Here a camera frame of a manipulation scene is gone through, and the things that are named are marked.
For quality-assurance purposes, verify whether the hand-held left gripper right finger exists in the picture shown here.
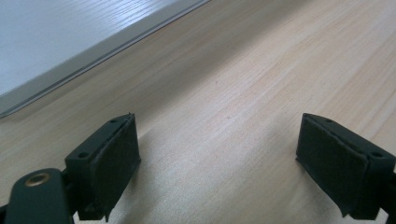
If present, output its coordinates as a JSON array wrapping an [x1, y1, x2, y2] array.
[[295, 112, 396, 221]]

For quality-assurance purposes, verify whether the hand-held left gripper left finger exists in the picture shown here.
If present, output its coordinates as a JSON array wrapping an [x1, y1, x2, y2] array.
[[64, 112, 142, 223]]

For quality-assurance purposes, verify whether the white panel with grey edge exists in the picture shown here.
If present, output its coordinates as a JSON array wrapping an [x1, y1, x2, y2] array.
[[0, 0, 213, 119]]

